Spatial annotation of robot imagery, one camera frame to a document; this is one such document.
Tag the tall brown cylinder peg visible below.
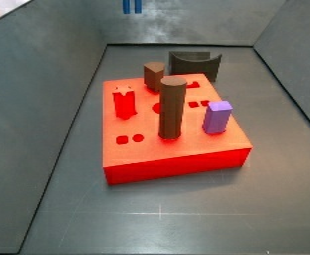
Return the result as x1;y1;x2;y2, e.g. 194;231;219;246
157;76;187;139

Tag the red star peg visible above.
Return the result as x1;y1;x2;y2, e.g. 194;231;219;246
112;86;137;120

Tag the purple hexagonal peg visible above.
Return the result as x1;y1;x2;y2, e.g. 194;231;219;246
202;101;232;134

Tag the red peg board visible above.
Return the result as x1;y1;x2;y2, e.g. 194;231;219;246
103;74;251;185

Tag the short brown peg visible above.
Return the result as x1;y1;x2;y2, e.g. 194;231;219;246
144;62;164;93

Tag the black curved stand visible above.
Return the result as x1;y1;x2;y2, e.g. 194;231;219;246
168;51;222;82

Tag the blue square-circle peg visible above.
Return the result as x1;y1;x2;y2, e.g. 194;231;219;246
121;0;143;14

